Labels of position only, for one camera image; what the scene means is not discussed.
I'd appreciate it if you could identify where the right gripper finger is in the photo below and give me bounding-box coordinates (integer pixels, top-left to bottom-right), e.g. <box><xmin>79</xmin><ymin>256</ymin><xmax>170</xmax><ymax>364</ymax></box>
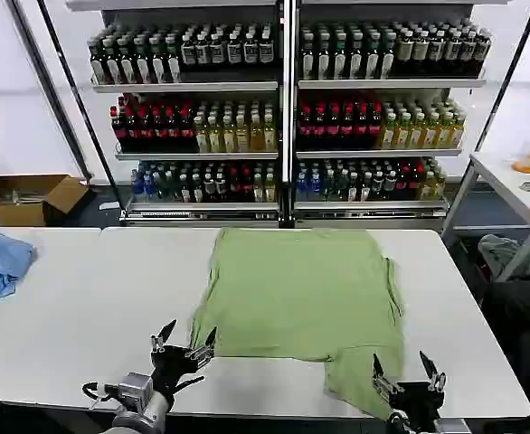
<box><xmin>372</xmin><ymin>353</ymin><xmax>404</xmax><ymax>401</ymax></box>
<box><xmin>420</xmin><ymin>351</ymin><xmax>447</xmax><ymax>393</ymax></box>

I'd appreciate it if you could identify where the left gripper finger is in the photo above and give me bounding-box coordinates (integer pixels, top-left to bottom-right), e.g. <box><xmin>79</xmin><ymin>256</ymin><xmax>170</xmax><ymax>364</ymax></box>
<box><xmin>150</xmin><ymin>319</ymin><xmax>178</xmax><ymax>354</ymax></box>
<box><xmin>184</xmin><ymin>326</ymin><xmax>218</xmax><ymax>362</ymax></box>

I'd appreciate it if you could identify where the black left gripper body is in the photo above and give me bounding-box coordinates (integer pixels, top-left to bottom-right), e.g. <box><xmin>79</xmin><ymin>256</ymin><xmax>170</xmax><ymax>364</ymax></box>
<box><xmin>150</xmin><ymin>344</ymin><xmax>198</xmax><ymax>400</ymax></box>

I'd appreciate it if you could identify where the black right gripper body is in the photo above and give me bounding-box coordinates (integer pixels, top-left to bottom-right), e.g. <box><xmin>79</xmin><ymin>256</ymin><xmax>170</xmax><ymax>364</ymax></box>
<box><xmin>388</xmin><ymin>381</ymin><xmax>447</xmax><ymax>425</ymax></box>

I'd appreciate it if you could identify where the green shirt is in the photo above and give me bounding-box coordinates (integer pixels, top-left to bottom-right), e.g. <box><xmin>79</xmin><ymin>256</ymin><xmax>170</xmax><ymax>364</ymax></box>
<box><xmin>187</xmin><ymin>227</ymin><xmax>406</xmax><ymax>420</ymax></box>

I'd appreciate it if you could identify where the grey clothes pile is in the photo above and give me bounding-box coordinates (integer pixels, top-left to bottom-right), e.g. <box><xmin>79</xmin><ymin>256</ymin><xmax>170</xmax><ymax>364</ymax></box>
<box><xmin>477</xmin><ymin>233</ymin><xmax>530</xmax><ymax>284</ymax></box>

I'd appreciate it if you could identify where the open cardboard box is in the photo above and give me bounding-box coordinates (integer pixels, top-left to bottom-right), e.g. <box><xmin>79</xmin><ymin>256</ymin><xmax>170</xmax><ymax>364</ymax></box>
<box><xmin>0</xmin><ymin>151</ymin><xmax>90</xmax><ymax>227</ymax></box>

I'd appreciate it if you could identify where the white side table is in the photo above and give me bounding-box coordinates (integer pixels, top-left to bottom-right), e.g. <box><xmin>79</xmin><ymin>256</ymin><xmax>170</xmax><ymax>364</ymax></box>
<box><xmin>440</xmin><ymin>151</ymin><xmax>530</xmax><ymax>284</ymax></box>

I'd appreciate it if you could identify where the shelf rack with bottles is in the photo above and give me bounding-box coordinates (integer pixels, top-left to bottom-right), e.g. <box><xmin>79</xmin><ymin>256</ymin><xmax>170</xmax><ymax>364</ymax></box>
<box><xmin>65</xmin><ymin>0</ymin><xmax>292</xmax><ymax>228</ymax></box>
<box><xmin>290</xmin><ymin>0</ymin><xmax>511</xmax><ymax>232</ymax></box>

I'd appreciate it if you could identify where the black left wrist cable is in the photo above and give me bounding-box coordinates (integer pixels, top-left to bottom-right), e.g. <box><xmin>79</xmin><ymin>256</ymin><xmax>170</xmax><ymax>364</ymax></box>
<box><xmin>81</xmin><ymin>373</ymin><xmax>206</xmax><ymax>403</ymax></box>

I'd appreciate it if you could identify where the black slanted frame pole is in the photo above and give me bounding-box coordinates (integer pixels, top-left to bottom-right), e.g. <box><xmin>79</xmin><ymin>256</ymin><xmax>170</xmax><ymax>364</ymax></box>
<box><xmin>35</xmin><ymin>0</ymin><xmax>128</xmax><ymax>221</ymax></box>
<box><xmin>471</xmin><ymin>0</ymin><xmax>530</xmax><ymax>153</ymax></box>
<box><xmin>7</xmin><ymin>0</ymin><xmax>92</xmax><ymax>184</ymax></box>

